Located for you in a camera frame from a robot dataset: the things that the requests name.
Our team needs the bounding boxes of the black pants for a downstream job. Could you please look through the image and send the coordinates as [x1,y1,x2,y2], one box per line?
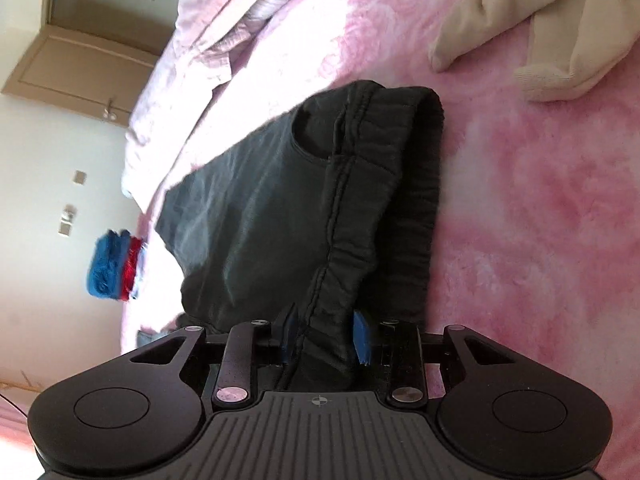
[155,80,446,393]

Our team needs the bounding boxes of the blue folded clothes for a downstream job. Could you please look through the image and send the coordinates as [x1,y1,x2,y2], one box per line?
[85,230,133,302]

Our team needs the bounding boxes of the red folded cloth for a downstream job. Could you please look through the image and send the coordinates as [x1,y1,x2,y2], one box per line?
[120,237,146,303]

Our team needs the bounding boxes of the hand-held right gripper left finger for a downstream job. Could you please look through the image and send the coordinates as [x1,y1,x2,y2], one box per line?
[130,304,302,407]

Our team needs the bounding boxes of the pink floral blanket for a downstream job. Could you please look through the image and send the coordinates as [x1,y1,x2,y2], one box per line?
[119,0,640,411]

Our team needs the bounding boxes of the light blue cloth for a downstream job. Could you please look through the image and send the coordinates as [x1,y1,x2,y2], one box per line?
[132,245,149,301]

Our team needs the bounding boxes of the beige garment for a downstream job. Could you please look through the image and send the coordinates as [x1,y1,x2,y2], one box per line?
[429,0,640,103]

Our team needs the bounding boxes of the wooden door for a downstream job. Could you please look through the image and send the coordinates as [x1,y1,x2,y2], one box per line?
[1,25,162,122]

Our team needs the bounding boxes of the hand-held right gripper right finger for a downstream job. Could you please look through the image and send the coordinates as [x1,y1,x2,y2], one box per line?
[352,310,517,406]

